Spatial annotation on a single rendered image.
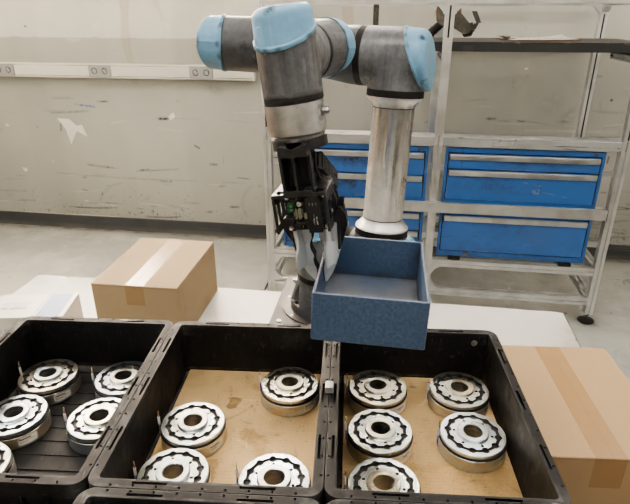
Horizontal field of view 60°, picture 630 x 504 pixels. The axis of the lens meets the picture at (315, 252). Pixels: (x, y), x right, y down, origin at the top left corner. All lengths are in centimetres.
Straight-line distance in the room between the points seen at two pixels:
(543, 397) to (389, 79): 64
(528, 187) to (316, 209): 220
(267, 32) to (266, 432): 62
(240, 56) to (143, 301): 77
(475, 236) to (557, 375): 182
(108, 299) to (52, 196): 306
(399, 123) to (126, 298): 78
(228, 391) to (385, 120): 61
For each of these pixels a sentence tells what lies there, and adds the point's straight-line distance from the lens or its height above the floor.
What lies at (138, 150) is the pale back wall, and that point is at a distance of 402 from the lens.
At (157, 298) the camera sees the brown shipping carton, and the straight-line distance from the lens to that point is 139.
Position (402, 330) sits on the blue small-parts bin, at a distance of 72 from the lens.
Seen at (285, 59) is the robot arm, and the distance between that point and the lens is 67.
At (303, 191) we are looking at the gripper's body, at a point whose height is 127.
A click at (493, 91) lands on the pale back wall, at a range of 357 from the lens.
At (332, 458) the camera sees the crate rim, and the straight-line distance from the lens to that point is 79.
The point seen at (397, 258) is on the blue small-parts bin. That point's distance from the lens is 88.
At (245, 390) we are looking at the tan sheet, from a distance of 105.
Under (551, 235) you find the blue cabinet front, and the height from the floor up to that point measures 46.
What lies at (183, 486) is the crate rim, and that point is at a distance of 76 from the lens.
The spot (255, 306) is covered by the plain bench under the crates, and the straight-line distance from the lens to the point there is 158.
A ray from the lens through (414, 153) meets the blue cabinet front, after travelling 271.
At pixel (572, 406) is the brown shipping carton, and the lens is 105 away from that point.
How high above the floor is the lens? 147
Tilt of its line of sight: 24 degrees down
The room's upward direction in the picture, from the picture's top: straight up
